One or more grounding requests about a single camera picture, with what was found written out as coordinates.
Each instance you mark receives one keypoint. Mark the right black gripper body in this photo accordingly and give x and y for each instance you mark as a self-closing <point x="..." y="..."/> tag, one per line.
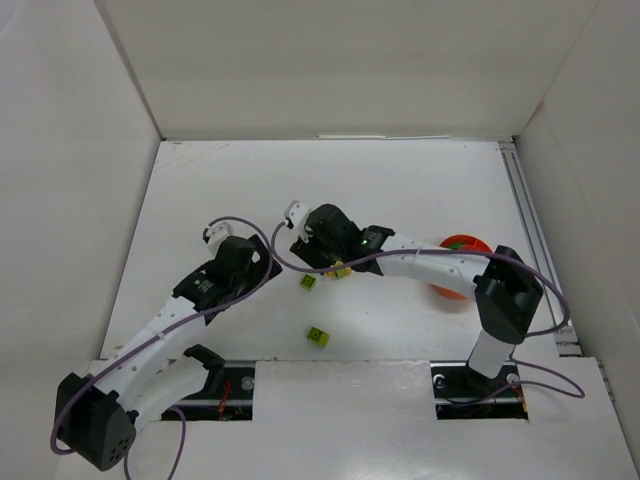
<point x="310" y="251"/>

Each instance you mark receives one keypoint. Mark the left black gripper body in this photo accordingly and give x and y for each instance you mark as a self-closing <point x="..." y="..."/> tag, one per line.
<point x="265" y="255"/>

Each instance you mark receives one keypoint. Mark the lime green square lego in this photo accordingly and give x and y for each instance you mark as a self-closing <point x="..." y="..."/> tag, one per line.
<point x="308" y="282"/>

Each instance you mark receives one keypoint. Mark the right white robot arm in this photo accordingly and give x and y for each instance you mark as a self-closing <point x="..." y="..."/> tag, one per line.
<point x="506" y="292"/>

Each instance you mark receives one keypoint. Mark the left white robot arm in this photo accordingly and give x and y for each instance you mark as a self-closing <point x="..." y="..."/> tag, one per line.
<point x="98" y="416"/>

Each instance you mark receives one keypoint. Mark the lime green long lego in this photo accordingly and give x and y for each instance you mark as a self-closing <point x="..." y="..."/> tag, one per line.
<point x="340" y="272"/>

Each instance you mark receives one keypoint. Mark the lime green lego near front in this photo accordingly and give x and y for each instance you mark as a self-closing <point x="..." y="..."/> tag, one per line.
<point x="318" y="337"/>

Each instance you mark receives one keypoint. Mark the orange round divided container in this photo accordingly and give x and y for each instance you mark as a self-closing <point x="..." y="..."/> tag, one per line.
<point x="458" y="285"/>

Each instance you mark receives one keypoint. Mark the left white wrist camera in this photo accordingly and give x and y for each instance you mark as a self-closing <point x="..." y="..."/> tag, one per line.
<point x="215" y="234"/>

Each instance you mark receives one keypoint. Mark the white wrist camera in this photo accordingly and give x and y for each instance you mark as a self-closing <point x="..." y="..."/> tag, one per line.
<point x="295" y="216"/>
<point x="215" y="234"/>

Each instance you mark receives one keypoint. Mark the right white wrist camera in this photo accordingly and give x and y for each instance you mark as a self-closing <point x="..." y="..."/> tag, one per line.
<point x="295" y="216"/>

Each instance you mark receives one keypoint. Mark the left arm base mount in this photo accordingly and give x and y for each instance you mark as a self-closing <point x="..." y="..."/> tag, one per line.
<point x="228" y="390"/>

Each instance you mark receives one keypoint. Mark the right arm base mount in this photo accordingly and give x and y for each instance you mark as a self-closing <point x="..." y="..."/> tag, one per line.
<point x="463" y="394"/>

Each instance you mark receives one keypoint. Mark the aluminium rail on right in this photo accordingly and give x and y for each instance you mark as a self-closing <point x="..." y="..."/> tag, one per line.
<point x="566" y="339"/>

